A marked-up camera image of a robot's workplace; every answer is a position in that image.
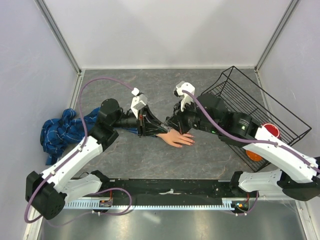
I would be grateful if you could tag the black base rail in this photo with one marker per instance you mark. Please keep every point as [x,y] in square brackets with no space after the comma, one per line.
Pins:
[170,191]

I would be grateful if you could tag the black wire rack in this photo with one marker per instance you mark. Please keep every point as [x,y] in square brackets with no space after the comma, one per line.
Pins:
[242,92]

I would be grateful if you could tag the red mug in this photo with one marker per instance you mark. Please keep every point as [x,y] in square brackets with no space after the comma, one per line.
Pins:
[272,129]

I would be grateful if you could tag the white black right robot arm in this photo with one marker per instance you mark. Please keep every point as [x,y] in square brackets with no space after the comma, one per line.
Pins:
[297,175]

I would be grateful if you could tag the blue plaid shirt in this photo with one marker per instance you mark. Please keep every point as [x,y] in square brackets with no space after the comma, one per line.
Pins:
[59,133]

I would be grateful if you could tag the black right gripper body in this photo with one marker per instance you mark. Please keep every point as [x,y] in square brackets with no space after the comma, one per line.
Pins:
[189,114]

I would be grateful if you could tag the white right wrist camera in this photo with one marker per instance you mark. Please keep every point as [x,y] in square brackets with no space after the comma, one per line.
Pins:
[181,90]

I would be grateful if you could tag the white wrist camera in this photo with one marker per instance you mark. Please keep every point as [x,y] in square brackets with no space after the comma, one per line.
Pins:
[138,102]
[181,90]

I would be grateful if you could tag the glitter nail polish bottle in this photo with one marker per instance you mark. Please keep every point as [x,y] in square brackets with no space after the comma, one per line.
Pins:
[166,127]

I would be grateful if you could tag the orange cup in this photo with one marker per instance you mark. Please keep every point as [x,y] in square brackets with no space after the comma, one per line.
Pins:
[253,156]

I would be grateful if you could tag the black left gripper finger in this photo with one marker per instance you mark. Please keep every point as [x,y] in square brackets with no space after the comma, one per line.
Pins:
[146,130]
[149,118]

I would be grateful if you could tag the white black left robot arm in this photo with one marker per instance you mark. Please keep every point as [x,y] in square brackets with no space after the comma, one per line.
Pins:
[49,191]

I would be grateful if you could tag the mannequin hand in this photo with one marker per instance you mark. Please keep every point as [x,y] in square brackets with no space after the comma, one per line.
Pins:
[175,139]

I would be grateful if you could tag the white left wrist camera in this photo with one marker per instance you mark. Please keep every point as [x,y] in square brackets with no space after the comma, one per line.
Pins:
[138,102]

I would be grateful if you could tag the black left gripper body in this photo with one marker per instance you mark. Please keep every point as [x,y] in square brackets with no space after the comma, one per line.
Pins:
[128,120]

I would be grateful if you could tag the white slotted cable duct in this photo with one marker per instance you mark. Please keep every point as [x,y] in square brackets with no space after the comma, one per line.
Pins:
[95,204]

